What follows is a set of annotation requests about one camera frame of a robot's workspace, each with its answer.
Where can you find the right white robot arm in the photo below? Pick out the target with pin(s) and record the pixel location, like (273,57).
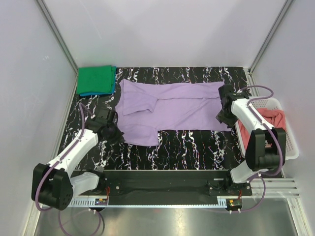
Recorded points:
(265,152)

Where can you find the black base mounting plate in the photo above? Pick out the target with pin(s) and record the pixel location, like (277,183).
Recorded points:
(186,174)

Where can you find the purple t shirt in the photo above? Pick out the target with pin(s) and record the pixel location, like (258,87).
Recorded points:
(145,109)

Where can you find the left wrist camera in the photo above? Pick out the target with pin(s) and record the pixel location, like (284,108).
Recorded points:
(104,114)

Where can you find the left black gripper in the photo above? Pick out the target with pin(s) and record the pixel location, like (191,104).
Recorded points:
(115,137)

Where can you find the white plastic laundry basket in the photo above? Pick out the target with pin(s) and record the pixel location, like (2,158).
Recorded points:
(292,151)

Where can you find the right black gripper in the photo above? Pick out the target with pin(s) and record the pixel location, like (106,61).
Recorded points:
(222,117)

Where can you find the white slotted cable duct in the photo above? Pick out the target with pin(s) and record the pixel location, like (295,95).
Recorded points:
(118,202)

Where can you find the red t shirt in basket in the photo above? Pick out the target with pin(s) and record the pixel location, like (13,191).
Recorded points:
(274,117)

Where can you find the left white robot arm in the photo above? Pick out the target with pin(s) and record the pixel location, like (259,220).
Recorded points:
(61,168)

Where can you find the aluminium frame rail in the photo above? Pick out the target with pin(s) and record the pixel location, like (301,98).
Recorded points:
(117,187)

